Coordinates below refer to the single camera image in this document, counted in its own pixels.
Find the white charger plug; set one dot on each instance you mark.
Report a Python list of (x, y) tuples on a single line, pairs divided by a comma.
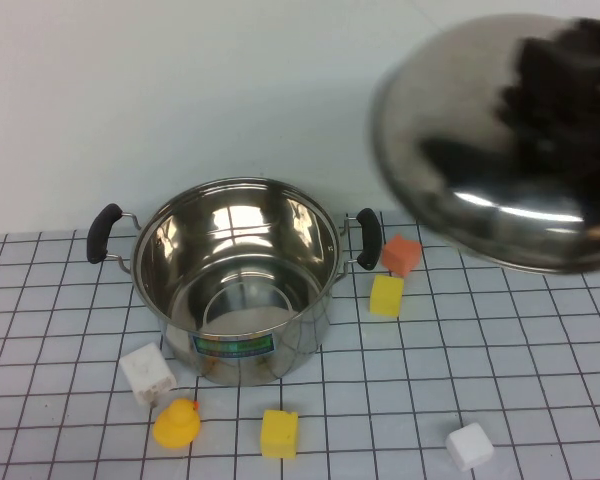
[(145, 372)]

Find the orange sponge cube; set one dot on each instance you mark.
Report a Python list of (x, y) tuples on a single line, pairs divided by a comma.
[(401, 255)]

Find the yellow sponge cube with notch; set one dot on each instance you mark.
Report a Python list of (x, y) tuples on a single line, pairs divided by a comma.
[(278, 435)]

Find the white black-grid tablecloth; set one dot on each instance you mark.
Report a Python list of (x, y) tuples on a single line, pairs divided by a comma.
[(480, 360)]

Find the yellow rubber duck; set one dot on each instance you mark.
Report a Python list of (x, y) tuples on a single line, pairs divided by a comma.
[(176, 425)]

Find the stainless steel pot lid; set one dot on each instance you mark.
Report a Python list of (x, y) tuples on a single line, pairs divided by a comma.
[(445, 125)]

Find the white sponge cube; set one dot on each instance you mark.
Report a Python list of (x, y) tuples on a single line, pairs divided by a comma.
[(470, 446)]

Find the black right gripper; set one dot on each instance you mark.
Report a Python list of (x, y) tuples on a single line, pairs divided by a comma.
[(570, 115)]

